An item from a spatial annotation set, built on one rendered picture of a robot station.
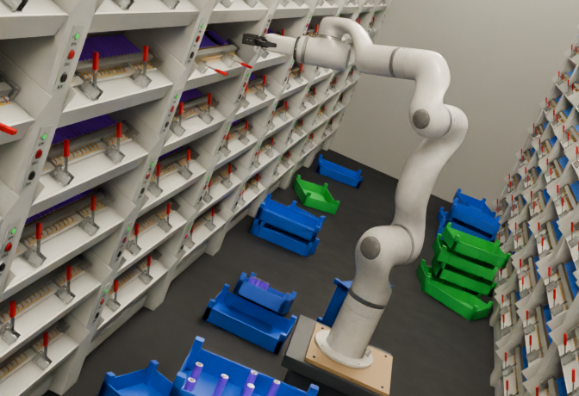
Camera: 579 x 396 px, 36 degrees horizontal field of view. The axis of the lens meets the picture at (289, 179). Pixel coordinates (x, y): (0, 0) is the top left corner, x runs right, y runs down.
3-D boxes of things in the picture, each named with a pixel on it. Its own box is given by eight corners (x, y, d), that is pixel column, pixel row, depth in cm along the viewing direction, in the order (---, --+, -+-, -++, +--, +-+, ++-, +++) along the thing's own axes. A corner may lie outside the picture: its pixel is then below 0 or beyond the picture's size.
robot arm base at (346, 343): (376, 353, 276) (401, 302, 271) (366, 376, 257) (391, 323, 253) (321, 325, 279) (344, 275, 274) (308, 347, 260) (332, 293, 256)
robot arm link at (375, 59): (401, 20, 254) (315, 12, 272) (389, 74, 254) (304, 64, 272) (415, 27, 261) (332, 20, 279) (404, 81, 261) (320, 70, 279)
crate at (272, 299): (243, 289, 357) (252, 271, 357) (289, 311, 354) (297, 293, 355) (233, 291, 327) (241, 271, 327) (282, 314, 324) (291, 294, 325)
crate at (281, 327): (289, 334, 334) (297, 316, 332) (277, 355, 315) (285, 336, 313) (218, 300, 338) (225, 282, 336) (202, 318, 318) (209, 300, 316)
